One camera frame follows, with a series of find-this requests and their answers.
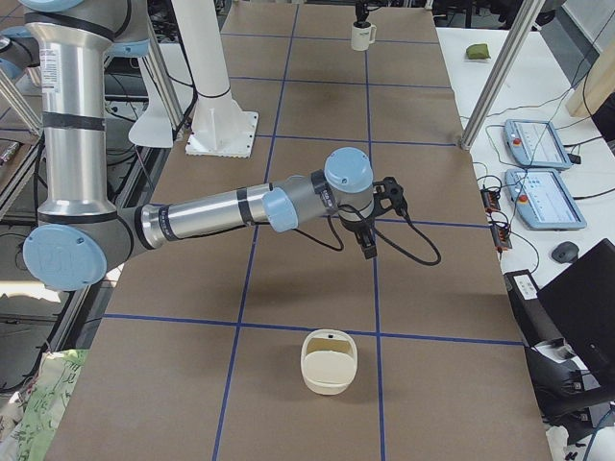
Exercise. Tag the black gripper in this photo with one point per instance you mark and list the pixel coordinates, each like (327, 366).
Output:
(357, 229)

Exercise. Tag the white ceramic mug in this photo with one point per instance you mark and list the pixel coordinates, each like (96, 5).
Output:
(362, 36)

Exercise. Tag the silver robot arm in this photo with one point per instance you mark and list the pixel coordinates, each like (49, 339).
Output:
(80, 233)

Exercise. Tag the black power strip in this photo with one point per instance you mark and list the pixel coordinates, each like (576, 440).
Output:
(501, 236)
(490, 199)

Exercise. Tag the brown paper table mat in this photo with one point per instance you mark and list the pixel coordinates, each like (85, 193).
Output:
(198, 355)

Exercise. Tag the near teach pendant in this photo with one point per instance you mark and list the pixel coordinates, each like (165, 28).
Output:
(541, 199)

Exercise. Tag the teach pendant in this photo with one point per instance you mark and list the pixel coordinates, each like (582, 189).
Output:
(541, 199)
(535, 143)

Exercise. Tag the black labelled box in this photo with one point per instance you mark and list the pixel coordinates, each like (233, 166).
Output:
(534, 322)

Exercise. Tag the far teach pendant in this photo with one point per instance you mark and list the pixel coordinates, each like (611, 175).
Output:
(535, 143)

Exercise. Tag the black computer mouse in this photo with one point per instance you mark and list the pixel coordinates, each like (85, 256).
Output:
(565, 252)

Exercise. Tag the green bean bag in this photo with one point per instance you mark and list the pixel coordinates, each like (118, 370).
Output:
(478, 52)

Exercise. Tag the black Huawei monitor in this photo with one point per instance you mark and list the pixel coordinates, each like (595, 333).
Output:
(580, 302)

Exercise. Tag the wooden board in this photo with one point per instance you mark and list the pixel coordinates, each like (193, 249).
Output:
(596, 20)

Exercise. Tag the patterned cloth bag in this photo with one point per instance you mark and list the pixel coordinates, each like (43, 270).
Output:
(31, 416)

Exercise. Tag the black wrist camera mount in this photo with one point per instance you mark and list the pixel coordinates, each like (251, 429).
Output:
(389, 195)

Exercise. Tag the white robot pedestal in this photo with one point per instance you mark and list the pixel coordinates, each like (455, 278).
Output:
(219, 126)

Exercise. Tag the aluminium frame post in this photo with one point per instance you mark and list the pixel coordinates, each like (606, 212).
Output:
(513, 43)

